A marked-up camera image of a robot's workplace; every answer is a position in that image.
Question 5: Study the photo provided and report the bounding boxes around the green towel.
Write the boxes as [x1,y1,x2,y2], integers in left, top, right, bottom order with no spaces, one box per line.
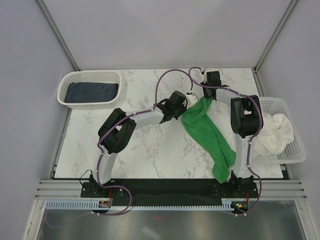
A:
[181,97,236,184]

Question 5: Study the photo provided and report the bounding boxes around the white towel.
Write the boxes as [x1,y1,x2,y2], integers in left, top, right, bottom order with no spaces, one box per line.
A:
[253,113,294,157]

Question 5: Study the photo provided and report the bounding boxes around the dark blue towel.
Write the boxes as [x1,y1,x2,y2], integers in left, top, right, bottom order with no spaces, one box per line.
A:
[64,82,119,104]

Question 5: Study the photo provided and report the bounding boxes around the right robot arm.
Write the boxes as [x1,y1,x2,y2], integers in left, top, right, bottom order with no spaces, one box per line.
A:
[201,71,263,197]

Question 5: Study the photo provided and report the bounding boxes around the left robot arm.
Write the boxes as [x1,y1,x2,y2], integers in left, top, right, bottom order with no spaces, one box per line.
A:
[92,91,188,197]

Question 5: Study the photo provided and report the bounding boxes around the white perforated basket left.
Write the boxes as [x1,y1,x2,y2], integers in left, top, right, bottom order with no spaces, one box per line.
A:
[56,70,123,110]

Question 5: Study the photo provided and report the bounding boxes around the white perforated basket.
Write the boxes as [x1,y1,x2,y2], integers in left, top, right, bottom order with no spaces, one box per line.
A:
[253,97,306,164]
[56,70,123,110]

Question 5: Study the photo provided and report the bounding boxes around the white perforated basket right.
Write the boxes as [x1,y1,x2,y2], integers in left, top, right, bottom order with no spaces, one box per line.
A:
[253,97,306,164]

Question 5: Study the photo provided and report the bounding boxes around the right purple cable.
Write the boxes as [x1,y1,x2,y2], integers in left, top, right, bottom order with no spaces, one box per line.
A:
[188,66,265,181]

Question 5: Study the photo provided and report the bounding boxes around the purple cable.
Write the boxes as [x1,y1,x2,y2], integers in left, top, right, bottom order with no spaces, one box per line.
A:
[188,66,265,181]
[96,69,195,187]

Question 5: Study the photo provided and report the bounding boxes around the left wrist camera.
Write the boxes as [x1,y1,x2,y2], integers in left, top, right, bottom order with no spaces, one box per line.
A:
[186,92,199,108]

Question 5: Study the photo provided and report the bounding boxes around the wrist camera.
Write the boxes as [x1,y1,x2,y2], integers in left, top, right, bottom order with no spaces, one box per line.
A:
[200,67,214,75]
[186,92,199,108]

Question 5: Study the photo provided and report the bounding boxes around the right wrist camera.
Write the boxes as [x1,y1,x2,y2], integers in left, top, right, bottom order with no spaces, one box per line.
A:
[200,67,214,75]

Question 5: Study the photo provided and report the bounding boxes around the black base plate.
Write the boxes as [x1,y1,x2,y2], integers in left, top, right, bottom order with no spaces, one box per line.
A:
[80,178,258,206]

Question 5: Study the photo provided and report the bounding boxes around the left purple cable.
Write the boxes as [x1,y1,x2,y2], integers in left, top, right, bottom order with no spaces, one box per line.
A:
[96,69,195,187]

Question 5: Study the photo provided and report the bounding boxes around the right aluminium frame post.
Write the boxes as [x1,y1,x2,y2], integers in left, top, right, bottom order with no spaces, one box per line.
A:
[252,0,300,74]

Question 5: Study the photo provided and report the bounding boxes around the aluminium frame post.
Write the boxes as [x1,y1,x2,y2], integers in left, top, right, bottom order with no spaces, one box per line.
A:
[252,0,300,74]
[34,0,81,72]

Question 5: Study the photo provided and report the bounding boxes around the white cable duct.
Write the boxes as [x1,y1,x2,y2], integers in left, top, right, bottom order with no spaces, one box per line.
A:
[45,199,236,211]

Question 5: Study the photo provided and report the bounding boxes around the left aluminium frame post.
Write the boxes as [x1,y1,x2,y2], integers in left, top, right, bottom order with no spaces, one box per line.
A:
[34,0,81,72]

